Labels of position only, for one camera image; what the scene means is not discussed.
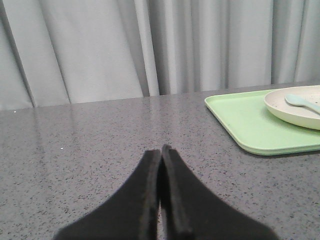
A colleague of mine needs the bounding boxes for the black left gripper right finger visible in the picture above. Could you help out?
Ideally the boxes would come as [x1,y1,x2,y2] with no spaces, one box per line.
[159,144,278,240]

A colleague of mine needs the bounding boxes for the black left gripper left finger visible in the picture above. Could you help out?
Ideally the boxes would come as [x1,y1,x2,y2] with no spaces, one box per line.
[55,149,161,240]

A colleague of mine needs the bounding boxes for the grey pleated curtain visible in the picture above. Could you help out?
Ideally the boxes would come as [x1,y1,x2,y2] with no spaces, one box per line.
[0,0,320,110]

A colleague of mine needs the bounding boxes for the light blue plastic spoon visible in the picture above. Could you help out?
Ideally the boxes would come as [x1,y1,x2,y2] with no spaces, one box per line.
[285,94,320,114]

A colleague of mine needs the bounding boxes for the beige speckled round plate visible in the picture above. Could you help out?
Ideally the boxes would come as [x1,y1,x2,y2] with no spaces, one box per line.
[264,85,320,130]

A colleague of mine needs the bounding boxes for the light green plastic tray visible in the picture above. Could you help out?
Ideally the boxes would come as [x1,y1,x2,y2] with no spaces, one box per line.
[204,90,320,156]

